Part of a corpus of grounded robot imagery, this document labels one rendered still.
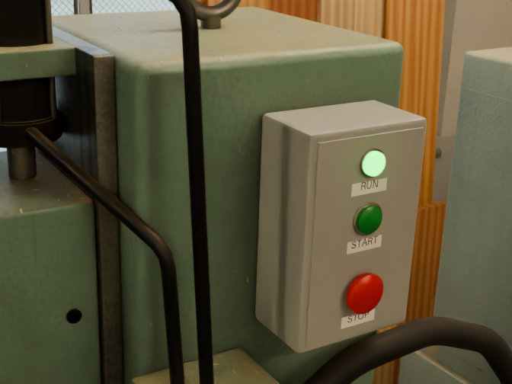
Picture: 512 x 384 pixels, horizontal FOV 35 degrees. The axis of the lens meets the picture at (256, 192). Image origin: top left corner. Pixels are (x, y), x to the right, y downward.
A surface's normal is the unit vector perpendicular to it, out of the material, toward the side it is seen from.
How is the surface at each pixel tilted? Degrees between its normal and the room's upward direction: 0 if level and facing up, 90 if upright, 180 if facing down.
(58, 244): 90
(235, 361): 0
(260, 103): 90
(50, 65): 90
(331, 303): 90
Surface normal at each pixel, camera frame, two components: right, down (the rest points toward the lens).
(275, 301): -0.85, 0.15
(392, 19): 0.57, 0.25
